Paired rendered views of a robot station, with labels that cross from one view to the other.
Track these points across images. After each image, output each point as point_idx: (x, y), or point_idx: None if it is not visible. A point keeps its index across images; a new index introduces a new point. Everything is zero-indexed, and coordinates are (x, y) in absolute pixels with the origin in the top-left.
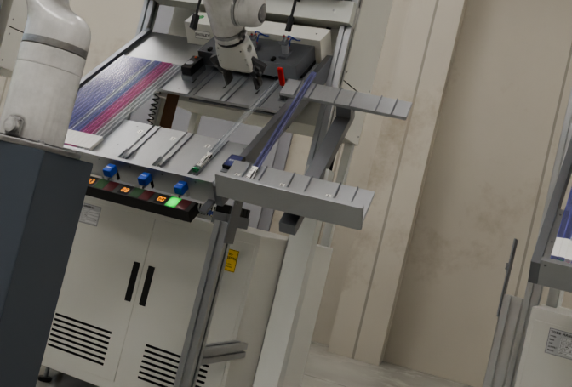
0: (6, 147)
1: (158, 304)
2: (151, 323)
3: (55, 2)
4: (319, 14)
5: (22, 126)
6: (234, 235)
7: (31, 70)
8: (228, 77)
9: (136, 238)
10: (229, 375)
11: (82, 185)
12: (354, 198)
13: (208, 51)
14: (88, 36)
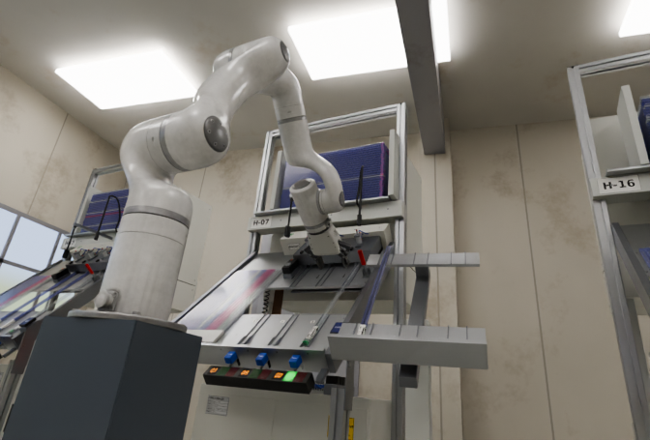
0: (94, 325)
1: None
2: None
3: (156, 179)
4: (377, 214)
5: (117, 300)
6: (351, 400)
7: (129, 240)
8: (320, 263)
9: (261, 421)
10: None
11: (192, 363)
12: (468, 337)
13: (301, 253)
14: (189, 204)
